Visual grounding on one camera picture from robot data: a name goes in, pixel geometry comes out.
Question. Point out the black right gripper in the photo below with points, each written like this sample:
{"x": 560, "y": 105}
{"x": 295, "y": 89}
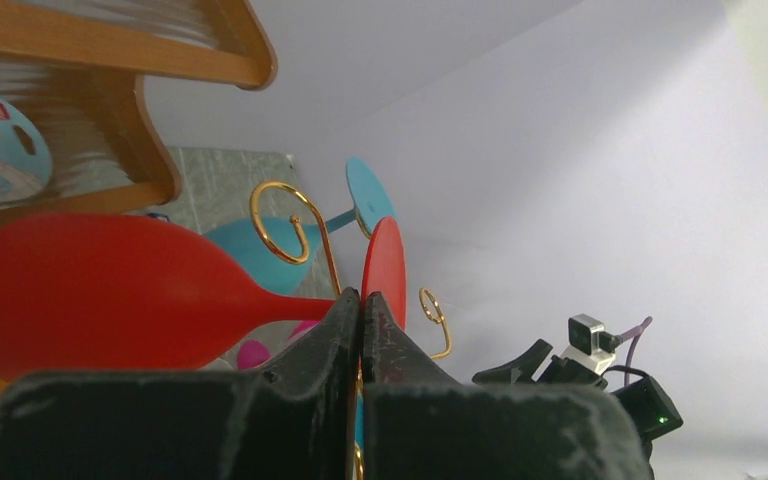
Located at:
{"x": 558, "y": 371}

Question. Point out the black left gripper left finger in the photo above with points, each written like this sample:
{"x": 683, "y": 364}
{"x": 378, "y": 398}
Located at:
{"x": 292, "y": 418}

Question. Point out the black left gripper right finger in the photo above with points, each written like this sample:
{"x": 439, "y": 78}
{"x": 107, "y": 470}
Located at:
{"x": 420, "y": 423}

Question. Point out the pink wine glass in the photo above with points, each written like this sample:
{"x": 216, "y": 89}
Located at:
{"x": 253, "y": 353}

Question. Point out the red wine glass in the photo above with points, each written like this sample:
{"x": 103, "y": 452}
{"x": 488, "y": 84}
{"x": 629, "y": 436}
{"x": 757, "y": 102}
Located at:
{"x": 94, "y": 291}

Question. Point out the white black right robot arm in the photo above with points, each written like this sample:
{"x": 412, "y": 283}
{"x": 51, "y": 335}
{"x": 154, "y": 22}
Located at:
{"x": 652, "y": 411}

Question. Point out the blue wine glass rear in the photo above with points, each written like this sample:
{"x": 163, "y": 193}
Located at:
{"x": 370, "y": 203}

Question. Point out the wooden shelf rack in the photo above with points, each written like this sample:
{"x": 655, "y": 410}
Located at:
{"x": 77, "y": 71}

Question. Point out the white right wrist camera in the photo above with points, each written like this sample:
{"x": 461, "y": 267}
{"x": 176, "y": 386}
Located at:
{"x": 590, "y": 345}

